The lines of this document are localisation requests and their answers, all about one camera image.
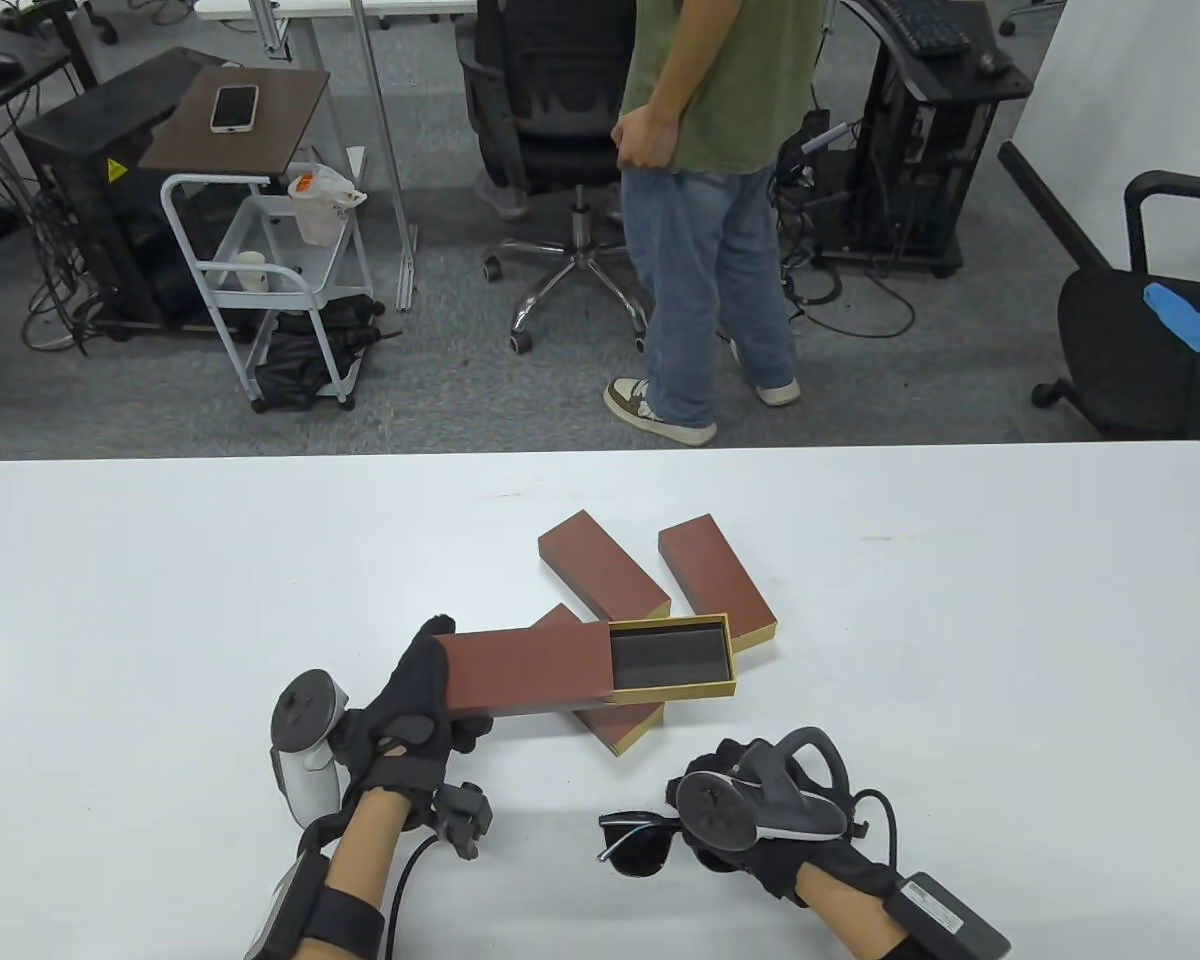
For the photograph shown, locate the black equipment cabinet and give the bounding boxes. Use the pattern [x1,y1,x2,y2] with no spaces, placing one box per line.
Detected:
[15,47,236,336]

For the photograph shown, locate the person's right hand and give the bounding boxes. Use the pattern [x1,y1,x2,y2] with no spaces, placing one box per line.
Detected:
[665,738,901,906]

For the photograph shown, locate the brown sliding storage box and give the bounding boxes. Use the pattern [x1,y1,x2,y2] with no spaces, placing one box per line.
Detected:
[530,603,668,758]
[658,514,778,656]
[440,612,739,721]
[537,509,673,623]

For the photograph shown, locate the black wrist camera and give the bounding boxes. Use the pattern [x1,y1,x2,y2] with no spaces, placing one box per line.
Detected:
[430,782,494,861]

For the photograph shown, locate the silver aluminium post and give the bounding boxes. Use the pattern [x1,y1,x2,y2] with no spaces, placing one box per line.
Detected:
[348,0,421,313]

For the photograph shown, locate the white partition board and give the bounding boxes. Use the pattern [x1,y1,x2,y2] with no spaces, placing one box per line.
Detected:
[998,0,1200,291]

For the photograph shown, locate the black bag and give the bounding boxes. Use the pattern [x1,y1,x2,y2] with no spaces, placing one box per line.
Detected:
[253,295,401,409]

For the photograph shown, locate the black computer tower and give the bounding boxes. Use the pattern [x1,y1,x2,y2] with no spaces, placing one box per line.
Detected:
[850,60,996,256]

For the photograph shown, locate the black keyboard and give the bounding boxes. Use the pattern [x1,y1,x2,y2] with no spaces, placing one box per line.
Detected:
[875,0,973,56]

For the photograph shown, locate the brown side table top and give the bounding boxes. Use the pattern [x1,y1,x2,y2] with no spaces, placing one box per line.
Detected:
[138,68,332,181]

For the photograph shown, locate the black desk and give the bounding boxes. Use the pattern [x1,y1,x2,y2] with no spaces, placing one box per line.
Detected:
[0,20,86,116]

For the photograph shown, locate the black armchair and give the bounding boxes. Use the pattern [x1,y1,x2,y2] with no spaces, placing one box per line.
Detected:
[1032,170,1200,451]

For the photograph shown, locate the grey tracking controller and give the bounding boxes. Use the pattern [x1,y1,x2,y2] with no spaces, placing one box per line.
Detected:
[270,670,353,829]
[675,727,853,853]

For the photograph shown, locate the person's right forearm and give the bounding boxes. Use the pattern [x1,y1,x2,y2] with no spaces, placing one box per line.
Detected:
[795,865,906,960]

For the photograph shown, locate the black wrist battery pack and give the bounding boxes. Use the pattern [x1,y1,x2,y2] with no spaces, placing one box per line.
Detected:
[245,820,333,960]
[882,872,1011,960]

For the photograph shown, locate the black mesh office chair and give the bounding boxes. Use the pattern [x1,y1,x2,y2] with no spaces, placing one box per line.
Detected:
[457,0,651,356]

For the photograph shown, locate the tangle of black cables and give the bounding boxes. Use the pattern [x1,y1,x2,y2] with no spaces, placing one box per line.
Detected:
[775,170,916,341]

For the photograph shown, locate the white utility cart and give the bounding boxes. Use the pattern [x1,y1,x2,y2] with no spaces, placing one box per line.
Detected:
[160,160,376,413]

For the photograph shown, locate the person's left forearm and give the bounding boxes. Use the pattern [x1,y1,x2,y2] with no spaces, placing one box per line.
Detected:
[320,790,411,921]

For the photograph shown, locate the black computer cart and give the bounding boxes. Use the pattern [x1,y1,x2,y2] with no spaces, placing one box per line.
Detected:
[810,0,1034,279]

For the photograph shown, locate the white smartphone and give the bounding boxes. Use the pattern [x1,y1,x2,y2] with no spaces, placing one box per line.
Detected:
[209,84,260,135]

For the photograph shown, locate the black sunglasses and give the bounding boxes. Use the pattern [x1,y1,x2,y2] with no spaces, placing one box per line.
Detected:
[598,810,683,879]

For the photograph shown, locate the white plastic bag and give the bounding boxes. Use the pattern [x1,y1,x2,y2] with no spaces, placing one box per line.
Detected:
[287,162,368,247]

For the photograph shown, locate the black cable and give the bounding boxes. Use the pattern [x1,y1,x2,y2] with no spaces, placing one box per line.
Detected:
[385,835,443,960]
[853,790,901,881]

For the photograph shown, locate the person's left hand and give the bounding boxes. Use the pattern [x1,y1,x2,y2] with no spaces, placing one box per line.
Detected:
[340,615,496,806]

